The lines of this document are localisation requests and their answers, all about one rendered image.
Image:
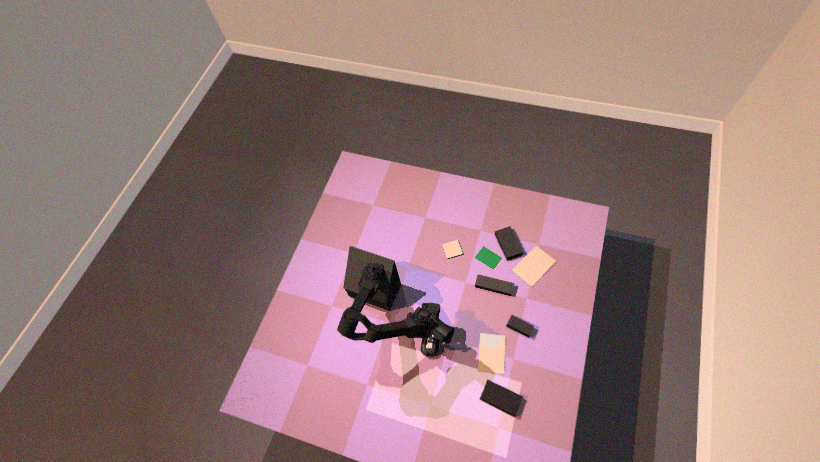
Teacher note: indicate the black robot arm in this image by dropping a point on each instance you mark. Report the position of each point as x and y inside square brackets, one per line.
[412, 326]

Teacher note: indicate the dark grey switch panel with green rocker switches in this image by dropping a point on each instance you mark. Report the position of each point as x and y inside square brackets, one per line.
[429, 346]

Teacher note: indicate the peach flat square panel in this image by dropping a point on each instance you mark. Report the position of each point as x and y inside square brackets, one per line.
[533, 266]

